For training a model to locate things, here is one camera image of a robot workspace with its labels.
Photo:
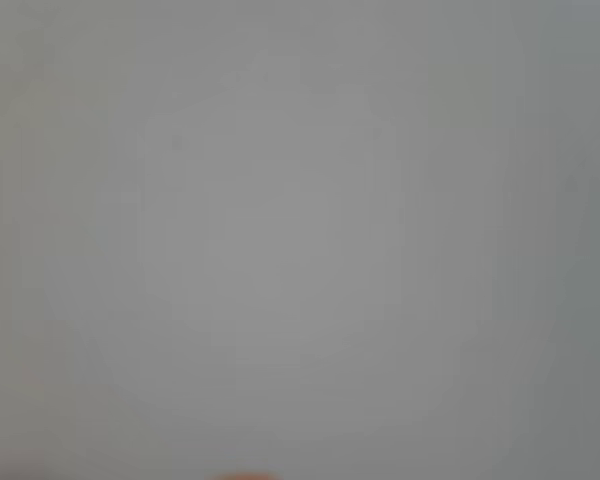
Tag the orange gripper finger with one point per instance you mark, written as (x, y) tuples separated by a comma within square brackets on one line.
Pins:
[(246, 476)]

